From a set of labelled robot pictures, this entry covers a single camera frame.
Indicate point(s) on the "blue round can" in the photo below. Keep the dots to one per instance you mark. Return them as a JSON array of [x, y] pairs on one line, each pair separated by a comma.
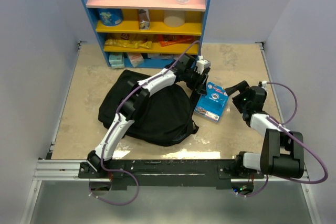
[[110, 16]]

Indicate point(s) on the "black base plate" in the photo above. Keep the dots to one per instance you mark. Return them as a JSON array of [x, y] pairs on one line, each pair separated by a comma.
[[218, 173]]

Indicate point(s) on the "black backpack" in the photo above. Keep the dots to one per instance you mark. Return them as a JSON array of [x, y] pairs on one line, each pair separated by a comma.
[[167, 118]]

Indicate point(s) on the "yellow soap pack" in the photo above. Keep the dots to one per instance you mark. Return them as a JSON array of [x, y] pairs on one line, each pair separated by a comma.
[[184, 58]]

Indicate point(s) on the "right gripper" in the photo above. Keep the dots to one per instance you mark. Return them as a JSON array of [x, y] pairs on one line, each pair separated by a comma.
[[243, 87]]

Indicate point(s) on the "white round container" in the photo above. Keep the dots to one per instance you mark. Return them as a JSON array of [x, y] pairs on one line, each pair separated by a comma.
[[174, 18]]

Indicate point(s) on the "blue shelf unit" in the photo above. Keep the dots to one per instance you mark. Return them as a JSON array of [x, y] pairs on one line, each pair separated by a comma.
[[172, 28]]

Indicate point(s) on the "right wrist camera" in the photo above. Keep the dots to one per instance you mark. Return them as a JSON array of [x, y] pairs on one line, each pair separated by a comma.
[[263, 84]]

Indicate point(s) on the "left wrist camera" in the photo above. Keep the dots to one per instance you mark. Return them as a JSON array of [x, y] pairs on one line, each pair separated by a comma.
[[202, 64]]

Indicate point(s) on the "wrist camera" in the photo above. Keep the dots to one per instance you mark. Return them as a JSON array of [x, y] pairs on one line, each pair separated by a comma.
[[263, 84], [202, 64]]

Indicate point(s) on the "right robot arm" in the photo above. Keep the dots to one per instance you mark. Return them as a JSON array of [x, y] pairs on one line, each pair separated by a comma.
[[280, 155]]

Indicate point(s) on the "white wrapped packs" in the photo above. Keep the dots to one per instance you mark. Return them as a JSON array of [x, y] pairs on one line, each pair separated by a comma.
[[162, 56]]

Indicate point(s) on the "teal tissue pack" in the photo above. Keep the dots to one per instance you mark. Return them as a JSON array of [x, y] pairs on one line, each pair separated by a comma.
[[116, 60]]

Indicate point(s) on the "small carton box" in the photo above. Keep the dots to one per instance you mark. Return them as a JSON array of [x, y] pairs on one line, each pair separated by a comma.
[[144, 19]]

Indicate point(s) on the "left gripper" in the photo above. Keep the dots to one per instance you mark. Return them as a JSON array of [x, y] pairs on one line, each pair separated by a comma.
[[201, 86]]

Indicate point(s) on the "blue children's book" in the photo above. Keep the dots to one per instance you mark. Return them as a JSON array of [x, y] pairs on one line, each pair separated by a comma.
[[213, 103]]

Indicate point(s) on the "pink tissue pack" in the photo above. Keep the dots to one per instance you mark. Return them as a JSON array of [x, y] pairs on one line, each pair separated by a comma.
[[135, 58]]

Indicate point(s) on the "orange snack box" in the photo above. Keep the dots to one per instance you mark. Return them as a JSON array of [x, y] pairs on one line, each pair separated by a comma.
[[167, 40]]

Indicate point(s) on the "yellow chips bag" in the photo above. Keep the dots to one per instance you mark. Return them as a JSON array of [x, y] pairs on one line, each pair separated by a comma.
[[127, 40]]

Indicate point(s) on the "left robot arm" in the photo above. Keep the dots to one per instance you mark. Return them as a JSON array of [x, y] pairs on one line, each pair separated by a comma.
[[133, 105]]

